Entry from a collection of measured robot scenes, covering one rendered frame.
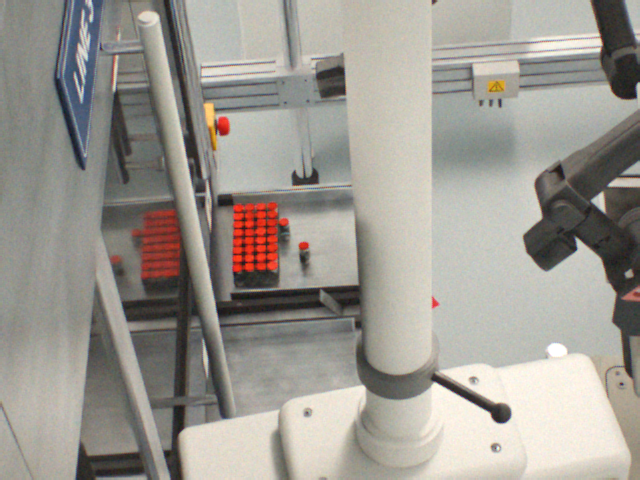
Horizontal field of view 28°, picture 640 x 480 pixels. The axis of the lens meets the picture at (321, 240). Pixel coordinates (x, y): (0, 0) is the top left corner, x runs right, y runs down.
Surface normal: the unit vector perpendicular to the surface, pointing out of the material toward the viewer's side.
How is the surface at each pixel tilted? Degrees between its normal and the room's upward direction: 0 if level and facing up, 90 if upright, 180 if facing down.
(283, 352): 0
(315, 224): 0
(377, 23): 90
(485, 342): 0
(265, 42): 90
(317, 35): 90
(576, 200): 81
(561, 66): 90
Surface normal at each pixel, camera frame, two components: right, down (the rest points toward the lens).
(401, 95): 0.26, 0.70
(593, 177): 0.16, 0.46
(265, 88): 0.04, 0.74
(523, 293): -0.07, -0.67
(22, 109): 1.00, -0.07
